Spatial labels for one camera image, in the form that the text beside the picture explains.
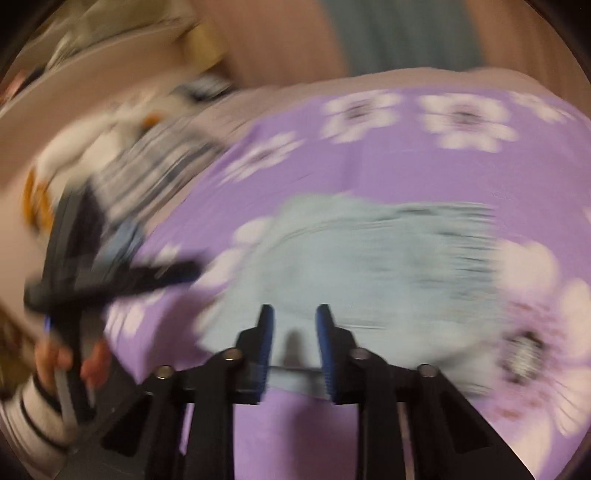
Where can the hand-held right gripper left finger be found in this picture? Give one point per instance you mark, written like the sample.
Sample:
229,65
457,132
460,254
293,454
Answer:
267,355

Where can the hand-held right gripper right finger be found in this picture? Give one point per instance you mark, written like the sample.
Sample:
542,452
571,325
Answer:
325,355

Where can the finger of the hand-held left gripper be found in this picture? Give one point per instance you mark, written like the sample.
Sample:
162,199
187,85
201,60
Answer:
138,281

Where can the light blue strawberry pants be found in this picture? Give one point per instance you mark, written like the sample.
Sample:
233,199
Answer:
360,267

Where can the person's left hand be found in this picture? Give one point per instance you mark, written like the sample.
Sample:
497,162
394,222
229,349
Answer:
48,364

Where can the blue cloth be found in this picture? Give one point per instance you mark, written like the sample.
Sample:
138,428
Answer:
123,240

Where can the white goose plush toy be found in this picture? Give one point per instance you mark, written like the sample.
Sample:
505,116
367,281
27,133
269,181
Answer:
92,138

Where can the plaid pillow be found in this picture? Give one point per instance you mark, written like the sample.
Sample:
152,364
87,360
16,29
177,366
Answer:
161,157

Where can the purple floral blanket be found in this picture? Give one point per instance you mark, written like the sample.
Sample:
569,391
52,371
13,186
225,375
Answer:
392,170

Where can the blue striped pillow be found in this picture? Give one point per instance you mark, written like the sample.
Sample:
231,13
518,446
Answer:
207,87

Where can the pink curtain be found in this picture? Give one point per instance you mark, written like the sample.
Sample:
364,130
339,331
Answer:
277,41
521,37

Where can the teal curtain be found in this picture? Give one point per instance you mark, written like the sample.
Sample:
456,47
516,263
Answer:
401,37

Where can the beige wall shelf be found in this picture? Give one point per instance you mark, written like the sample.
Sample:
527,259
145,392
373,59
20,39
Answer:
115,32

